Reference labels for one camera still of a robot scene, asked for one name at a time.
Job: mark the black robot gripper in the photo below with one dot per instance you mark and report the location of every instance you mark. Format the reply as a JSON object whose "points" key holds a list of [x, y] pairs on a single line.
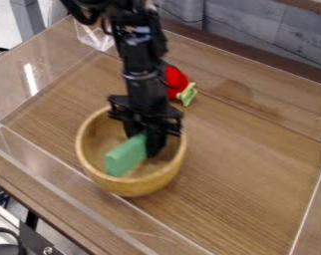
{"points": [[144, 108]]}

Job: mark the green rectangular block stick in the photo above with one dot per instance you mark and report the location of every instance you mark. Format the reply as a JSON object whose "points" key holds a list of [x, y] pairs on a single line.
{"points": [[126, 156]]}

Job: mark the brown wooden bowl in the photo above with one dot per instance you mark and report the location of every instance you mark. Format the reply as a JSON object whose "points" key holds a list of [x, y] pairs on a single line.
{"points": [[100, 134]]}

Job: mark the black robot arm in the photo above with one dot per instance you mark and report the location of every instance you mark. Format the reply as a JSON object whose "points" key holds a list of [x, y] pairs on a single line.
{"points": [[132, 22]]}

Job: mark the red plush strawberry toy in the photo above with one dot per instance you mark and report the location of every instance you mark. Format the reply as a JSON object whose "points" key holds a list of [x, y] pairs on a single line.
{"points": [[181, 88]]}

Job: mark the black table leg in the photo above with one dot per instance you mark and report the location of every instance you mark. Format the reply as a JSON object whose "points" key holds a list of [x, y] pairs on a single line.
{"points": [[32, 220]]}

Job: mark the black chair part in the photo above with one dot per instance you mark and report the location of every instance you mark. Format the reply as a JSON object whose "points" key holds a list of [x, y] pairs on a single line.
{"points": [[29, 243]]}

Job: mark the clear acrylic tray enclosure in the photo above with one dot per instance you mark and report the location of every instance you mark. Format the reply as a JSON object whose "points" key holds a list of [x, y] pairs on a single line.
{"points": [[234, 188]]}

